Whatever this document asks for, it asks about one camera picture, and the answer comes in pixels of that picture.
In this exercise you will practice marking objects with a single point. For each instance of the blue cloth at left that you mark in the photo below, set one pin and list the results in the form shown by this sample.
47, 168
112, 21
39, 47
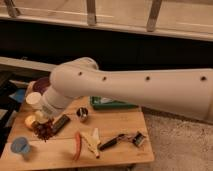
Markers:
19, 95

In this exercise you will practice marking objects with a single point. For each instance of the green plastic tray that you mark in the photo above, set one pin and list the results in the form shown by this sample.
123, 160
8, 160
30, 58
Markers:
99, 103

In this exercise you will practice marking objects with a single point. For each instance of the small metal cup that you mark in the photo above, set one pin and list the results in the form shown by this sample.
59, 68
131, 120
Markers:
82, 114

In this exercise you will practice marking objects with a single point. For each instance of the purple bowl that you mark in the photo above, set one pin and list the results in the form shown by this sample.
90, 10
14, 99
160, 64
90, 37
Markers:
41, 85

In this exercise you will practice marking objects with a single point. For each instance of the yellow-red apple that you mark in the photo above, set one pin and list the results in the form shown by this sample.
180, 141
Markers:
29, 120

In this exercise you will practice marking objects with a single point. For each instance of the black-handled can opener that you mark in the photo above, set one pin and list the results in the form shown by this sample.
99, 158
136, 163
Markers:
112, 142

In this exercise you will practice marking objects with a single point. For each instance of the black chair at left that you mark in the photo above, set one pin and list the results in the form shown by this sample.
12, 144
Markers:
7, 88

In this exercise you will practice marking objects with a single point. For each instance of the white plastic cup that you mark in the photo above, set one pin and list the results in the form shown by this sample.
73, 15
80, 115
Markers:
34, 100

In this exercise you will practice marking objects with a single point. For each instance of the wooden table top board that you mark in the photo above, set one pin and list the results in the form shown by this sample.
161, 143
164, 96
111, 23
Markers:
58, 152

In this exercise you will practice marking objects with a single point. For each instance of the yellow banana peel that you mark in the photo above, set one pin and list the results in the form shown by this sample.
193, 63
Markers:
93, 141

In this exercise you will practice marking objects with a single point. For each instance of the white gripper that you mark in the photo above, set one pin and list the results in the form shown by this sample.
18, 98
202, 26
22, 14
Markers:
52, 105

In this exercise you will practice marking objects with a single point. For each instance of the dark red grape bunch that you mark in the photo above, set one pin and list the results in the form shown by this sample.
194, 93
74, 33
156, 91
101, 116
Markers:
43, 131

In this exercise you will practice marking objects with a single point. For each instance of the small black metal clip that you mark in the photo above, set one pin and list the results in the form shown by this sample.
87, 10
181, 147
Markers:
138, 139

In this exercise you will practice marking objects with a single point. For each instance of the blue plastic cup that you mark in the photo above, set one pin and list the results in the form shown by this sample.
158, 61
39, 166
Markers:
20, 145

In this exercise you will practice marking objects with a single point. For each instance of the black rectangular remote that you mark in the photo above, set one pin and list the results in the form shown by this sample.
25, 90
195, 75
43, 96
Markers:
60, 123

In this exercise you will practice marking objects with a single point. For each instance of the red chili pepper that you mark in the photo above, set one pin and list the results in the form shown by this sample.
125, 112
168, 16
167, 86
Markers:
78, 146

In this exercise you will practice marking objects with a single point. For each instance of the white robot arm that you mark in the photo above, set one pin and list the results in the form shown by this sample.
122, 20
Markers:
185, 92

